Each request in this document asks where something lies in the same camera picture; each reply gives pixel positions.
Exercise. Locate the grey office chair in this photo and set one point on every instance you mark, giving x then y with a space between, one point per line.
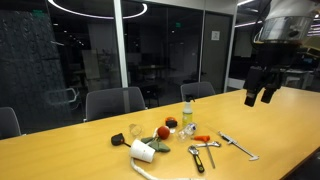
197 90
8 123
113 103

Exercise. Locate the green exit sign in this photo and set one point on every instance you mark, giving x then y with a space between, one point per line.
37 13
178 24

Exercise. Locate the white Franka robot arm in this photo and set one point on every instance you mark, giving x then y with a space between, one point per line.
286 13

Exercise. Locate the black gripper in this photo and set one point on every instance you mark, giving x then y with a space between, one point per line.
263 76

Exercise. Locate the silver adjustable wrench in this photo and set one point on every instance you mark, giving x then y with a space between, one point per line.
215 144

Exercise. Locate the orange black tape measure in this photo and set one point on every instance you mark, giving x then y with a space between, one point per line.
171 122

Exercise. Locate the white window post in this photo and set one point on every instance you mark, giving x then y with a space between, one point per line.
120 43

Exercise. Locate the red fabric tulip flower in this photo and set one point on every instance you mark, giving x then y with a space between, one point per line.
163 132

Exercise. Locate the black power plug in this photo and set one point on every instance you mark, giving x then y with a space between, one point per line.
117 139

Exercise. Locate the clear plastic water bottle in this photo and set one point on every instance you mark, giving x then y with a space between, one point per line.
187 130

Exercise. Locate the white paper door sign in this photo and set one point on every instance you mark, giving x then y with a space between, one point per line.
215 35

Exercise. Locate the yellow liquid spray bottle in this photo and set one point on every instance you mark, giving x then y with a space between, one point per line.
187 115

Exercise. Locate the white paper cup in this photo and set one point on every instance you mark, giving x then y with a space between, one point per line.
142 151

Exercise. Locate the clear drinking glass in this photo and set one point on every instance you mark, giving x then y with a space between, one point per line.
135 130

